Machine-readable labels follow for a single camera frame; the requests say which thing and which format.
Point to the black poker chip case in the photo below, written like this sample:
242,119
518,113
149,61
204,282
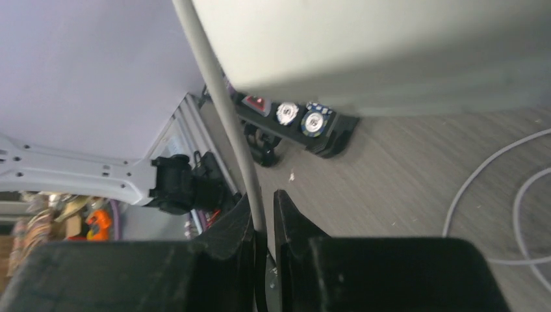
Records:
313,126

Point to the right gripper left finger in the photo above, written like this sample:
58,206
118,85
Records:
213,272

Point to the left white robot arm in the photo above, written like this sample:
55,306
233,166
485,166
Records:
169,183

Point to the white grey angular headphones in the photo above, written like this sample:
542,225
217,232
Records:
386,58

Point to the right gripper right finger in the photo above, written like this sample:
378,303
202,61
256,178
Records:
318,272

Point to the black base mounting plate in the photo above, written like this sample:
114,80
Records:
214,197

